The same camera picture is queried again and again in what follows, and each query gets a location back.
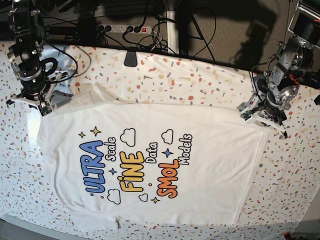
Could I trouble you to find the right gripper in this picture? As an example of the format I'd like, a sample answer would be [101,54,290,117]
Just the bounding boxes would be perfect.
[6,67,57,108]

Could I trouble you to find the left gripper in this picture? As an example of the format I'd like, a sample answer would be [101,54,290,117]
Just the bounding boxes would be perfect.
[246,92,293,139]

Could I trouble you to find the white printed T-shirt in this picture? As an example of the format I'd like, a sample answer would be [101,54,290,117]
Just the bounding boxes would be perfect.
[37,85,268,230]

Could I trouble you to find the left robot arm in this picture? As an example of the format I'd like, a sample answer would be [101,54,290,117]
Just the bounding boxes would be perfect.
[240,0,320,138]

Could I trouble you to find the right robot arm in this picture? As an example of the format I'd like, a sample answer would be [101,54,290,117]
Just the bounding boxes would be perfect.
[6,0,58,110]

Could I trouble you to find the white power strip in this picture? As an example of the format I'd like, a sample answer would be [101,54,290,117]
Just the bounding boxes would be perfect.
[96,24,152,35]

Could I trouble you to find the white table leg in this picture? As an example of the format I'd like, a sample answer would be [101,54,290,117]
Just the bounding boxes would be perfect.
[166,10,179,54]

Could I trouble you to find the black table clamp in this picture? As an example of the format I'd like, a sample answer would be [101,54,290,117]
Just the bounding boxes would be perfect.
[123,50,138,68]

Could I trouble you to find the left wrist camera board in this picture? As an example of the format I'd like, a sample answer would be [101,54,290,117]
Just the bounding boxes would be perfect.
[240,109,252,121]

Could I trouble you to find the black cables on floor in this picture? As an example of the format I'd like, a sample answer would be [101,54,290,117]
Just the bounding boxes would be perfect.
[49,7,218,63]

